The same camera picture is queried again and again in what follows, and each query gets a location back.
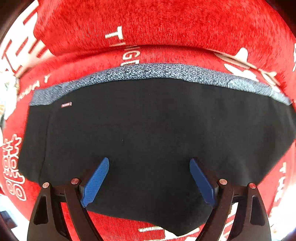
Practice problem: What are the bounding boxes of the black pants blue patterned trim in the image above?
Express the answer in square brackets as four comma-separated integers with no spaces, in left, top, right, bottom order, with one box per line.
[18,64,295,235]

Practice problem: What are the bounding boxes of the red wedding blanket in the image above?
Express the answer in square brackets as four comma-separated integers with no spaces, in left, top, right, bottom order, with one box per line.
[1,46,295,240]

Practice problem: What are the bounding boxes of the white floral garment pile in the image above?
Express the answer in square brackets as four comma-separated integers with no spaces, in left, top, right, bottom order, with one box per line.
[1,73,20,121]

